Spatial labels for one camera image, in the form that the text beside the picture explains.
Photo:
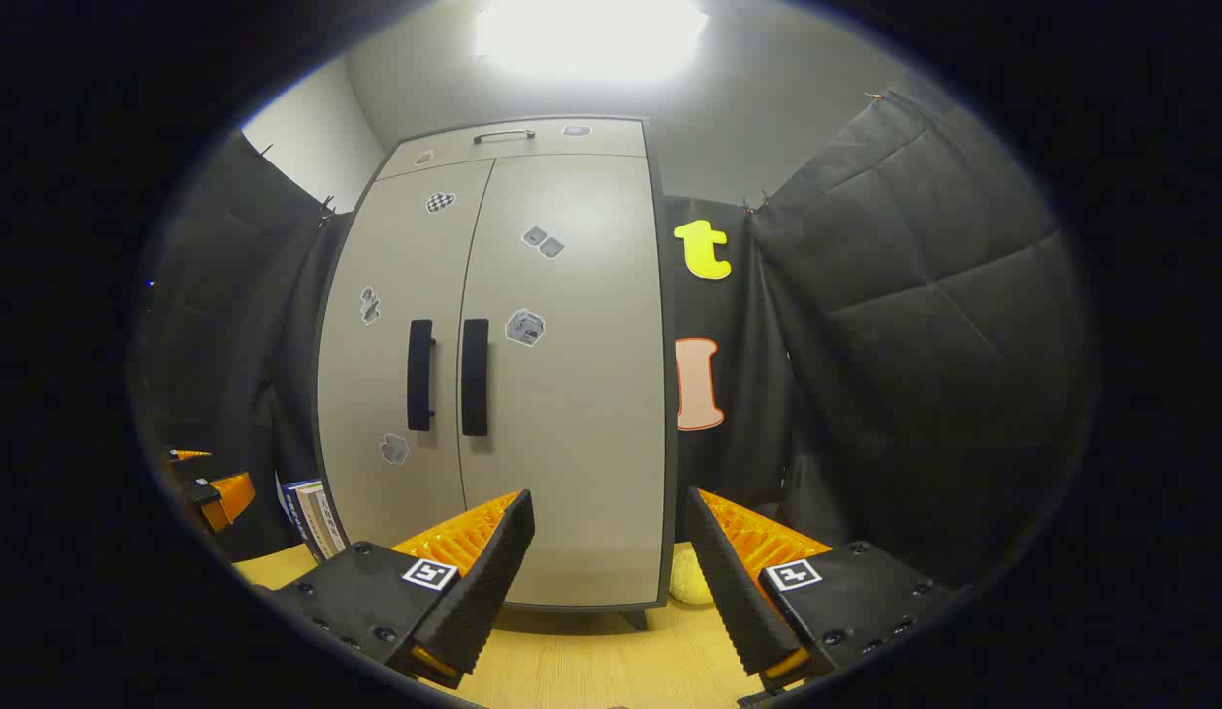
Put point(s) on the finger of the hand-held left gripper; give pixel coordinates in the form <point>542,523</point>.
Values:
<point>190,455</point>
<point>228,497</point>

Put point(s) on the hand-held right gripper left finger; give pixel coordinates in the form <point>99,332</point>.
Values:
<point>487,581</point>

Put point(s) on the ceiling light panel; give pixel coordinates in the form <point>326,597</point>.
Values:
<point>591,34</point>

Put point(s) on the grey double-door shoe cabinet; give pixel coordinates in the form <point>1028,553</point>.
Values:
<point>671,414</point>

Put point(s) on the grey shoe cabinet door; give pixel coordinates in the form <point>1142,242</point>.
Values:
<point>571,443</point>
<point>384,374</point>

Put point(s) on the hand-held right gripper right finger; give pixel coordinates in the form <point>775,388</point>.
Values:
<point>734,581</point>

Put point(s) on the black backdrop cloth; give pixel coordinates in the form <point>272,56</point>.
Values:
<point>916,295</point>

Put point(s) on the white and blue book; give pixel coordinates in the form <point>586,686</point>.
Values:
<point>310,517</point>

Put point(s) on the grey cabinet drawer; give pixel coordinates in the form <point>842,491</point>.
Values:
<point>532,153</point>

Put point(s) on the yellow soft round object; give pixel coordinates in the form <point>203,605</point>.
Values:
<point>689,583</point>

